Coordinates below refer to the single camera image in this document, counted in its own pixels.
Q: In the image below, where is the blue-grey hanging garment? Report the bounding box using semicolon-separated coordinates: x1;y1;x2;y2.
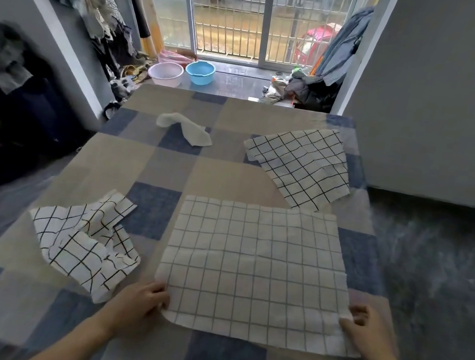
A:
314;0;375;90

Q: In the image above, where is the white black-checked cloth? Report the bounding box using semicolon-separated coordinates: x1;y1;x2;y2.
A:
19;179;149;309
148;191;378;360
236;118;358;217

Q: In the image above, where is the person's left forearm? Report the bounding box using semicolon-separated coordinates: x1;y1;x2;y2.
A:
25;306;126;360

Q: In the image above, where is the person's right hand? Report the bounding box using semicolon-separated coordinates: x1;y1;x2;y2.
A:
334;302;404;360

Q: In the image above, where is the yellow curtain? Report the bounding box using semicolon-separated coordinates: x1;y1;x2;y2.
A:
121;0;170;59

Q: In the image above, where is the deep pink basin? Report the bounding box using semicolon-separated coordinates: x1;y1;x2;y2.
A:
156;49;195;69

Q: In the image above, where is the person's left hand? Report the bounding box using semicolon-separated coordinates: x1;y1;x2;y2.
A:
99;275;173;344

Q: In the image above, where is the pale pink basin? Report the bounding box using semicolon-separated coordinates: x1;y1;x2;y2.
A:
146;59;185;90

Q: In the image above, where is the blue beige plaid tablecloth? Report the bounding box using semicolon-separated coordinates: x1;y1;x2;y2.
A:
0;65;432;360

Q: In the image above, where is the dark blue suitcase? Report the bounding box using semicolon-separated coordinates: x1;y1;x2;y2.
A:
0;66;95;211

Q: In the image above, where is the plain white cloth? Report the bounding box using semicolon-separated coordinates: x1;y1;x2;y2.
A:
153;110;216;149

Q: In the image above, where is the rack of hanging clothes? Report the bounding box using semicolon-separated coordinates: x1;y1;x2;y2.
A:
39;0;156;85

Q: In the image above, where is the red car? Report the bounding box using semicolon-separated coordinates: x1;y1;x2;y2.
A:
293;19;343;69

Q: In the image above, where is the pile of shoes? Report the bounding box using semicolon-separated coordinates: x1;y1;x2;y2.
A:
102;60;150;123

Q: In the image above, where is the blue basin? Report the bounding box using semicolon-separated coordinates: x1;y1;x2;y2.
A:
183;59;217;88

